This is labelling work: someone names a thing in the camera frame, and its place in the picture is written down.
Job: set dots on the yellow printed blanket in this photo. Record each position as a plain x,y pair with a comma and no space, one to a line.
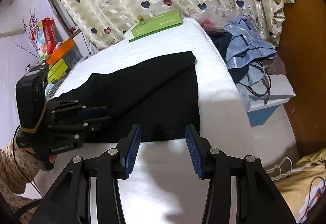
300,188

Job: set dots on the white towel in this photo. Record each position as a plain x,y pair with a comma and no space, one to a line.
216,73

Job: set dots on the light blue garment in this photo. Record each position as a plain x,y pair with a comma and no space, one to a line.
250,78

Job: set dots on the person's left hand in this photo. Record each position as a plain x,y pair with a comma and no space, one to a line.
52,159

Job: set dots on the black pants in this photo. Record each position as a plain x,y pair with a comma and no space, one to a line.
152,96

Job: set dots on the brown checked cloth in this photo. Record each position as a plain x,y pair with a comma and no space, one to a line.
276,66

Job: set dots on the grey framed screen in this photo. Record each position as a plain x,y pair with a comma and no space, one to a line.
59,9

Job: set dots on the pink blossom branch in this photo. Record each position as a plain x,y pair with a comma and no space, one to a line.
29,35

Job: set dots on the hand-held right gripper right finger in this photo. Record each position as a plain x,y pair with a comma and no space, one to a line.
193,152

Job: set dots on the blue heathered garment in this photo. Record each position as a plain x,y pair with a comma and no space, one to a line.
244,43

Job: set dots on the dark navy garment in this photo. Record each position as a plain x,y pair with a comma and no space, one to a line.
220,45

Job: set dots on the clear plastic bag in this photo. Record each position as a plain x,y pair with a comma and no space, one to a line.
216,13

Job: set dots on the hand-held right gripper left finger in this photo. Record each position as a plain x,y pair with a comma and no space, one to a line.
131,148

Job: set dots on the lime green shoe box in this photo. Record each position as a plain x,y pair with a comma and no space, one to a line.
57,69

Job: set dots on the red snack bag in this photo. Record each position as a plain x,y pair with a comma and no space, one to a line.
47,32

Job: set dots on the wooden wardrobe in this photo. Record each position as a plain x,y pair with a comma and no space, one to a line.
305,60

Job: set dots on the orange box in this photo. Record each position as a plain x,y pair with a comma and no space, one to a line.
61,52

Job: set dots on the white folded bedsheet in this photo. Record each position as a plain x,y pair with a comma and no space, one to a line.
280,88

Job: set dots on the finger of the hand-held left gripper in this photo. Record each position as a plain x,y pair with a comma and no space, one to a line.
76,128
94,111

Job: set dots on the green flat box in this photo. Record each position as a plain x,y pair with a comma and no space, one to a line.
152,26

